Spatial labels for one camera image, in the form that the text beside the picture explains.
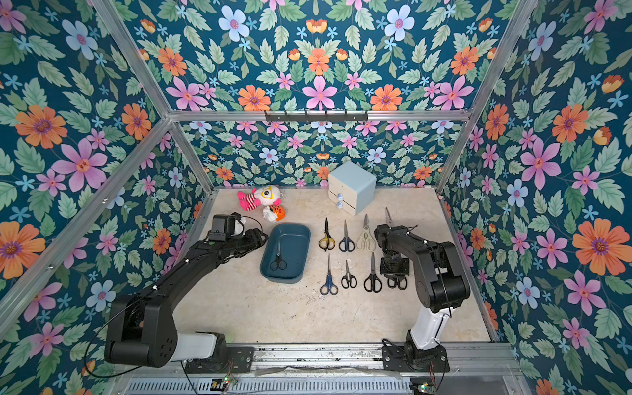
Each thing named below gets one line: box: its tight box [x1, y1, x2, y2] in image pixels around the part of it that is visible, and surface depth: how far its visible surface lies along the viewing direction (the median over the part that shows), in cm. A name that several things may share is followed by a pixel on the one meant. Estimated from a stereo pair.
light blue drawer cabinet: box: [328, 160, 377, 217], surface depth 107 cm
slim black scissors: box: [340, 260, 358, 289], surface depth 92 cm
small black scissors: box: [269, 239, 288, 271], surface depth 96 cm
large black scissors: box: [363, 251, 383, 293], surface depth 92 cm
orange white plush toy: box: [262, 204, 287, 222], surface depth 107 cm
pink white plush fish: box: [237, 185, 284, 212], surface depth 110 cm
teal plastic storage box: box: [260, 222, 312, 284], surface depth 98 cm
